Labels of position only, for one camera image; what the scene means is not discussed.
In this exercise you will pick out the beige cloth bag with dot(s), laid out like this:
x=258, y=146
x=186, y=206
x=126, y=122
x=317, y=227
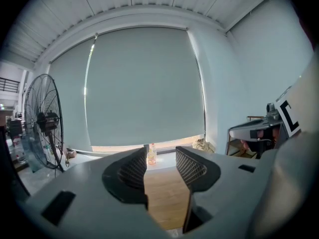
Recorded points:
x=204, y=145

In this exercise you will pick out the glass tank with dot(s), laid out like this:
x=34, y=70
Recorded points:
x=31, y=155

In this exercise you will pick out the wide grey roller blind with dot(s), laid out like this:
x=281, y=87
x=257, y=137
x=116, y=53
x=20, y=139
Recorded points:
x=144, y=83

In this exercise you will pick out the cluttered side shelf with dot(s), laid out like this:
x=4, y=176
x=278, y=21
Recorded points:
x=16, y=138

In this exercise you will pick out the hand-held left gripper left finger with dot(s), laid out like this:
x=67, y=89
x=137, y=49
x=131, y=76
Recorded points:
x=129, y=175

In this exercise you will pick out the round wooden table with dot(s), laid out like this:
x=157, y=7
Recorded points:
x=167, y=195

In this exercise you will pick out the orange drink bottle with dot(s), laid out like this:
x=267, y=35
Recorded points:
x=151, y=155

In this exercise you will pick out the narrow grey roller blind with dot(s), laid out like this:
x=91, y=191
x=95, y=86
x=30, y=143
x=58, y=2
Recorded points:
x=69, y=83

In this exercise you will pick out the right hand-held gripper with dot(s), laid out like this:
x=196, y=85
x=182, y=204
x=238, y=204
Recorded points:
x=286, y=116

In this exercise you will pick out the black metal railing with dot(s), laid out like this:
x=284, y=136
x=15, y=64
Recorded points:
x=8, y=84

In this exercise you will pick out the black standing fan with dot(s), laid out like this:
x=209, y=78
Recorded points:
x=43, y=119

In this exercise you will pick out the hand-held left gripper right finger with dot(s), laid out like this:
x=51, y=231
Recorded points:
x=197, y=170

